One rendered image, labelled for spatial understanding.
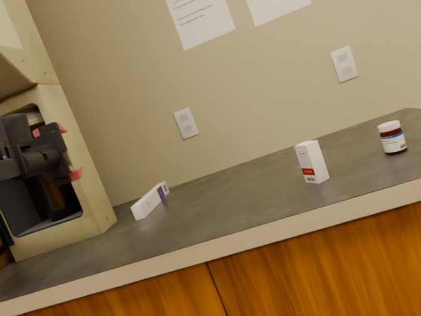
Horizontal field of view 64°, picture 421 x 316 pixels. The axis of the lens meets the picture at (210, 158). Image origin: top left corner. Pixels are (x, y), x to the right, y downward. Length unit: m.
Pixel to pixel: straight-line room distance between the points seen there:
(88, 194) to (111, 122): 0.47
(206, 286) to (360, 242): 0.31
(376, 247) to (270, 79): 0.80
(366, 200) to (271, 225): 0.17
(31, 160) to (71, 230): 0.43
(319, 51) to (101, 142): 0.93
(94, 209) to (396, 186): 0.80
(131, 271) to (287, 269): 0.31
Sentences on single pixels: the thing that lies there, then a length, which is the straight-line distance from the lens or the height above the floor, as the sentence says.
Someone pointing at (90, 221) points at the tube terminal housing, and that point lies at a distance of 1.09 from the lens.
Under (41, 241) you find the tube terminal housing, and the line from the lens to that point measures 1.20.
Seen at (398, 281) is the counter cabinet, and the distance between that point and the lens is 0.76.
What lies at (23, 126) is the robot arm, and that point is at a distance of 0.75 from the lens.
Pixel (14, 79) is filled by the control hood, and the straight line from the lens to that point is 1.07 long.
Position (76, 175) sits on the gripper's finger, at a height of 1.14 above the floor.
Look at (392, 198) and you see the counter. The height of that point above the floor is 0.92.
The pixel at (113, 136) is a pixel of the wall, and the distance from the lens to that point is 1.46.
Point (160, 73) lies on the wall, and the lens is 1.38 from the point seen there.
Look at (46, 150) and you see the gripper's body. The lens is 0.79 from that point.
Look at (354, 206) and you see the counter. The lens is 0.65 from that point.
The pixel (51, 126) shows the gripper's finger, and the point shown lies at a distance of 0.85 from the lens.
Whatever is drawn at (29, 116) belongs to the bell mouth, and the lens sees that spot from 1.16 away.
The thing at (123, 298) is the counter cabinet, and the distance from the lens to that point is 0.81.
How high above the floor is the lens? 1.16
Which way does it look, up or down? 7 degrees down
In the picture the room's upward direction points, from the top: 21 degrees counter-clockwise
